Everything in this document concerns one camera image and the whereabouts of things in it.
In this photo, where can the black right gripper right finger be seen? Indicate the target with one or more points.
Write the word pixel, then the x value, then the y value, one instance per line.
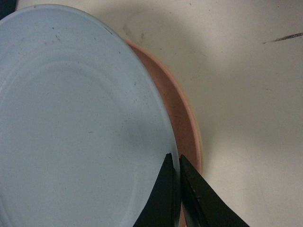
pixel 202 206

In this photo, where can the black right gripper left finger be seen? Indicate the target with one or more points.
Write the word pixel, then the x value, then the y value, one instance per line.
pixel 161 207

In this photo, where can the light blue plate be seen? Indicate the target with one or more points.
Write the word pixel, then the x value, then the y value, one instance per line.
pixel 83 129

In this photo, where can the pink plate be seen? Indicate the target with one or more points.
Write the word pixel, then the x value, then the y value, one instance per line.
pixel 176 107

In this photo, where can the cream plate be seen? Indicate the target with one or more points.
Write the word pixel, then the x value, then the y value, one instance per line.
pixel 197 156

